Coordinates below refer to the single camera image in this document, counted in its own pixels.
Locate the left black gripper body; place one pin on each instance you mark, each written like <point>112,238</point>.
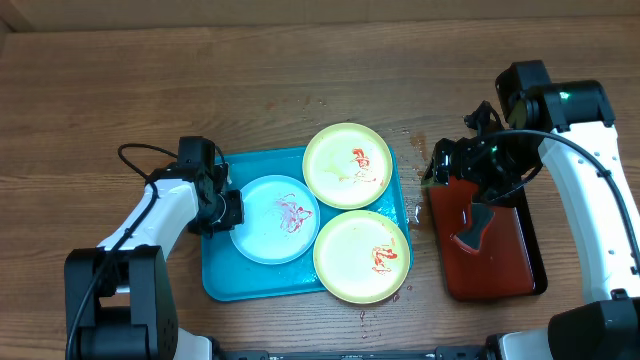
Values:
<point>225,212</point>

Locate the red black lacquer tray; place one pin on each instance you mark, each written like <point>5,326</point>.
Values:
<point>509,261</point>

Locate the pink and black sponge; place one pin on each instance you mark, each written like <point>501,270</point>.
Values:
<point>478,218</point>

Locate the green rimmed plate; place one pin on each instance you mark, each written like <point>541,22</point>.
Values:
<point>347,166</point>
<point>361,257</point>

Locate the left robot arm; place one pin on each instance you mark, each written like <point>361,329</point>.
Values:
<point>118,297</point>

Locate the teal plastic serving tray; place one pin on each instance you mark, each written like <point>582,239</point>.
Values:
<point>227,275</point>

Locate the light blue round plate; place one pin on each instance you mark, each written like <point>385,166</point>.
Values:
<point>281,219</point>

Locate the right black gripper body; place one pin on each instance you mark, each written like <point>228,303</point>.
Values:
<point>486,190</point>

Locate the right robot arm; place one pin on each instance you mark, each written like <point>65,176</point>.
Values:
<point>567,128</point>

